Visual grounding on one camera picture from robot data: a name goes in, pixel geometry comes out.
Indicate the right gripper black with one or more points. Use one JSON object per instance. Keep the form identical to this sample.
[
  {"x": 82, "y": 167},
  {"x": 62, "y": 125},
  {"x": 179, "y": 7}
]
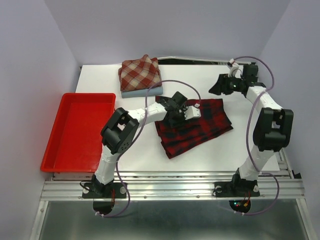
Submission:
[{"x": 221, "y": 85}]

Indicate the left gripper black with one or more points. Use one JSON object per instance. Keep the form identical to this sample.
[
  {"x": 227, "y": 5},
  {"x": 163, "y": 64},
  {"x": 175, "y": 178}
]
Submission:
[{"x": 175, "y": 123}]

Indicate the light blue denim skirt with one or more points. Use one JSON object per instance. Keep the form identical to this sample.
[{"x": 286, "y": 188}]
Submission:
[{"x": 156, "y": 91}]

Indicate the red navy plaid skirt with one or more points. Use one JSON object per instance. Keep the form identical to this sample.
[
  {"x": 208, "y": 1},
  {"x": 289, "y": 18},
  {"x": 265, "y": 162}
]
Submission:
[{"x": 213, "y": 123}]

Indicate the red cream plaid skirt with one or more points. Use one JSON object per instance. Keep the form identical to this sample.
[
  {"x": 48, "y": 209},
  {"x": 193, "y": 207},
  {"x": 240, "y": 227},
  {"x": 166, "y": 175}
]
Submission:
[{"x": 139, "y": 74}]

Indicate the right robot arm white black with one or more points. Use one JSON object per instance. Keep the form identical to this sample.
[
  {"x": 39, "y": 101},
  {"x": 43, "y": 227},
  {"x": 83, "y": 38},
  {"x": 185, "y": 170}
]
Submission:
[{"x": 271, "y": 133}]

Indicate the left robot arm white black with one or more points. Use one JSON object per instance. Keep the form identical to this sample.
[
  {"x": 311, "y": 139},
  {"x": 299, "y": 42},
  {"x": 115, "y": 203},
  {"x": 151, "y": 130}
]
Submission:
[{"x": 119, "y": 132}]

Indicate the red plastic bin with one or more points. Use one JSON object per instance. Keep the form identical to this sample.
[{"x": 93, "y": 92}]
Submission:
[{"x": 74, "y": 145}]

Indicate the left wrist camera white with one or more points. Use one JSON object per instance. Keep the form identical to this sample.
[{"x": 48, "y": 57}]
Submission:
[{"x": 192, "y": 112}]

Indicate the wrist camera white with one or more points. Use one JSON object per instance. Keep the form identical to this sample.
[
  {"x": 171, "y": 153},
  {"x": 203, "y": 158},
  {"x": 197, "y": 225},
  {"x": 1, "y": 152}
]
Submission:
[
  {"x": 192, "y": 112},
  {"x": 233, "y": 68}
]

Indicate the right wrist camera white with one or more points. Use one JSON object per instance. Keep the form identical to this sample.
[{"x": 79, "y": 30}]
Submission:
[{"x": 233, "y": 68}]

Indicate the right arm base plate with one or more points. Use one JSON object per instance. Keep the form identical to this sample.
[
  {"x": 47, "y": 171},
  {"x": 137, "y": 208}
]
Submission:
[{"x": 228, "y": 189}]

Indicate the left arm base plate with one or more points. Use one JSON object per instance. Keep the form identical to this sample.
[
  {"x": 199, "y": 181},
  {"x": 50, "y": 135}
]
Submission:
[{"x": 120, "y": 190}]

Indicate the aluminium frame rail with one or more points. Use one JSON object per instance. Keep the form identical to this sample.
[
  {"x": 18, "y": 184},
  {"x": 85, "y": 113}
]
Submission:
[{"x": 173, "y": 186}]

